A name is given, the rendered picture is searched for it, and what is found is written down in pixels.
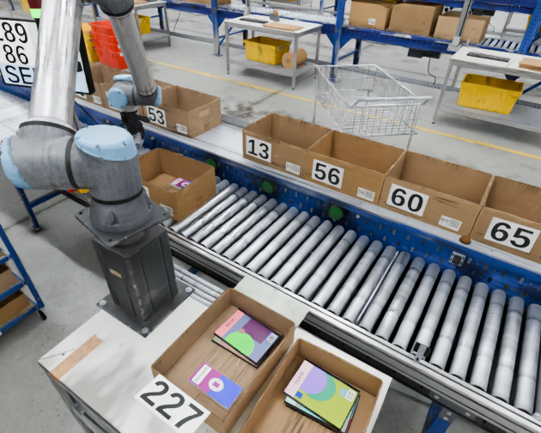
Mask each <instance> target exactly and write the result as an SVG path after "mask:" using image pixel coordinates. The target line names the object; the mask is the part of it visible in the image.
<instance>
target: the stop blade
mask: <svg viewBox="0 0 541 433"><path fill-rule="evenodd" d="M397 257H398V251H397V253H396V254H395V256H394V258H393V259H392V262H391V263H390V265H389V266H388V268H387V269H386V272H385V273H384V275H383V277H382V278H381V280H380V282H379V283H378V285H377V287H376V288H375V290H374V292H373V294H372V295H371V297H370V298H369V300H368V302H367V304H366V306H365V307H364V309H363V310H362V312H361V314H360V316H359V317H358V319H357V321H356V326H358V325H359V323H360V322H361V320H362V317H363V316H364V314H365V313H366V311H367V310H368V307H369V306H370V304H371V302H372V300H373V299H374V297H375V295H376V294H377V292H378V290H379V288H380V286H381V285H382V284H383V282H384V280H385V278H386V276H387V274H388V272H389V271H390V270H391V268H392V266H393V264H394V262H395V261H396V259H397Z"/></svg>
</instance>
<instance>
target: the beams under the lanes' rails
mask: <svg viewBox="0 0 541 433"><path fill-rule="evenodd" d="M59 191H60V192H62V193H64V194H66V195H68V196H69V197H71V198H73V199H75V200H76V201H78V202H80V203H82V204H85V205H86V206H87V207H90V205H89V204H88V203H87V202H86V201H84V200H82V199H80V198H78V197H77V196H75V195H73V194H71V193H69V192H67V191H65V190H59ZM171 253H172V254H174V255H176V256H178V257H180V258H181V259H183V260H185V261H187V262H188V263H190V264H192V265H194V266H196V267H197V268H199V269H201V270H203V271H205V272H207V273H209V274H210V275H212V276H213V277H216V278H218V279H220V280H221V281H223V282H224V283H226V284H228V285H230V286H232V287H235V286H236V285H237V284H235V283H234V282H232V281H230V280H228V279H226V278H225V277H223V276H221V275H219V274H217V273H216V272H214V271H212V270H210V269H208V268H207V267H205V266H203V265H200V264H199V263H198V262H196V261H194V260H192V259H189V258H188V257H186V256H185V255H183V254H181V253H179V252H177V251H175V250H173V249H172V248H171ZM409 268H410V265H407V266H406V267H405V269H404V272H405V273H407V271H408V270H409ZM424 273H425V271H422V272H421V274H420V276H419V278H420V279H422V278H423V275H424ZM440 280H441V279H440V278H439V277H437V279H436V280H435V284H434V285H435V286H438V284H439V282H440ZM456 286H457V285H456V284H453V286H452V288H451V290H450V292H452V293H454V291H455V289H456ZM472 294H473V291H469V294H468V296H467V299H468V300H471V297H472ZM489 302H490V299H489V298H488V297H487V298H486V302H485V304H484V306H485V307H486V308H488V307H489ZM507 311H508V306H506V305H504V309H503V313H502V314H504V315H507ZM521 322H523V323H526V314H525V313H523V314H522V321H521ZM300 325H302V326H304V327H306V328H308V329H309V330H311V331H313V332H316V333H317V334H318V335H320V336H322V337H324V338H326V339H328V340H330V341H331V342H332V343H334V344H336V345H339V346H340V347H342V348H344V349H345V350H347V351H349V352H351V353H353V354H355V355H356V356H358V357H360V358H362V359H364V360H365V361H367V362H369V363H371V364H373V365H374V366H376V367H378V368H380V369H382V370H384V371H385V372H387V373H388V374H390V375H393V376H395V377H396V378H398V379H399V380H401V381H403V382H405V383H407V384H409V385H411V386H412V387H414V388H416V389H418V390H420V391H421V392H423V393H425V394H427V395H428V396H429V397H430V398H432V399H435V400H437V401H438V402H440V403H442V404H443V405H445V406H447V407H449V408H451V409H453V410H454V411H456V412H458V413H460V414H461V415H463V416H465V417H467V418H469V419H470V420H474V421H476V422H477V423H479V424H481V425H483V426H484V427H486V428H488V429H490V430H492V431H494V432H495V433H508V432H506V431H505V430H503V429H501V428H499V427H497V426H495V425H493V424H492V423H490V422H488V421H486V420H484V419H483V418H480V417H479V416H477V415H476V414H474V413H472V412H469V411H467V410H466V409H465V408H463V407H461V406H458V405H457V404H455V403H453V402H452V401H450V400H448V399H446V398H444V397H442V396H440V395H439V394H437V393H435V392H433V391H431V390H429V389H428V388H426V387H424V386H422V385H420V384H419V383H417V382H415V381H413V380H411V379H410V378H408V377H406V376H404V375H401V374H400V373H399V372H397V371H395V370H393V369H391V368H389V367H387V366H386V365H384V364H383V363H380V362H378V361H376V360H374V359H373V358H372V357H369V356H367V355H365V354H364V353H362V352H360V351H358V350H356V349H355V348H353V347H351V346H349V345H347V344H345V343H344V342H342V341H340V340H338V339H336V338H334V337H332V336H331V335H329V334H327V333H326V332H323V331H321V330H319V329H318V328H317V327H315V326H312V325H310V324H309V323H307V322H305V321H304V320H302V321H301V323H300Z"/></svg>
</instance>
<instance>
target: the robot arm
mask: <svg viewBox="0 0 541 433"><path fill-rule="evenodd" d="M85 3H96V4H97V5H99V6H100V10H101V11H102V12H103V13H104V14H105V15H108V18H109V20H110V22H111V24H112V28H113V31H114V33H115V35H116V38H117V40H118V43H119V46H120V48H121V51H122V53H123V55H124V58H125V62H126V63H127V66H128V68H129V71H130V73H131V75H116V76H114V77H113V80H114V85H113V86H112V88H110V89H109V91H108V94H107V99H108V102H109V103H110V104H111V105H112V106H113V107H115V108H118V109H120V110H121V111H123V112H120V116H121V119H122V122H121V123H120V124H121V127H117V126H114V125H112V126H110V125H92V126H88V127H87V128H86V129H84V128H82V129H81V130H79V131H76V130H75V129H74V128H73V127H72V124H73V113H74V104H75V94H76V75H77V65H78V55H79V45H80V36H81V26H82V12H83V8H84V4H85ZM134 6H135V3H134V0H42V4H41V12H40V26H39V33H38V41H37V48H36V56H35V63H34V71H33V85H32V93H31V100H30V108H29V115H28V119H26V120H24V121H22V122H21V123H20V124H19V129H18V135H17V136H9V137H6V138H5V139H4V140H3V142H2V144H1V149H0V153H1V155H0V159H1V163H2V167H3V171H4V172H5V174H6V176H7V177H8V178H9V180H10V182H11V183H13V184H14V185H15V186H17V187H20V188H23V189H34V190H67V189H89V192H90V195H91V203H90V208H89V218H90V222H91V223H92V225H93V226H94V227H95V228H97V229H98V230H101V231H104V232H110V233H119V232H125V231H130V230H133V229H137V228H139V227H141V226H143V225H144V224H145V223H147V222H148V221H149V220H150V219H151V217H152V216H153V215H154V206H153V203H152V201H151V199H150V198H149V196H148V194H147V193H146V192H145V191H144V189H143V182H142V176H141V172H140V167H139V162H138V158H137V148H136V146H135V143H137V144H138V146H139V147H141V146H142V145H143V140H144V136H145V132H144V129H143V124H142V122H143V123H150V120H151V119H150V118H149V117H147V116H141V115H138V114H136V113H137V112H138V110H137V109H138V108H139V106H154V107H155V106H160V105H161V87H160V86H156V84H155V81H154V78H153V75H152V72H151V69H150V67H149V61H148V59H147V56H146V53H145V51H144V47H143V43H142V40H141V37H140V33H139V31H138V28H137V24H136V20H135V17H134V15H133V12H132V10H133V9H134ZM134 83H135V84H134ZM141 121H142V122H141ZM122 125H124V127H125V128H124V129H123V128H122Z"/></svg>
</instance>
